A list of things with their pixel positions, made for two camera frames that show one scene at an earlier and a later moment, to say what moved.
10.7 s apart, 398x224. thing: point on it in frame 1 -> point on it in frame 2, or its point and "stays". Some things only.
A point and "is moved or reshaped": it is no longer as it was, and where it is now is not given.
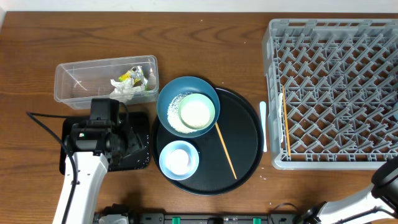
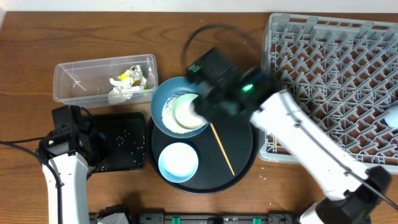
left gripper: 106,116 -> 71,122
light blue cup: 395,110 is moved or reshaped
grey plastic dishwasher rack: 332,91 stays
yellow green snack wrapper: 137,74 stays
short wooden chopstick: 226,149 -> 212,127
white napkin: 124,91 stays
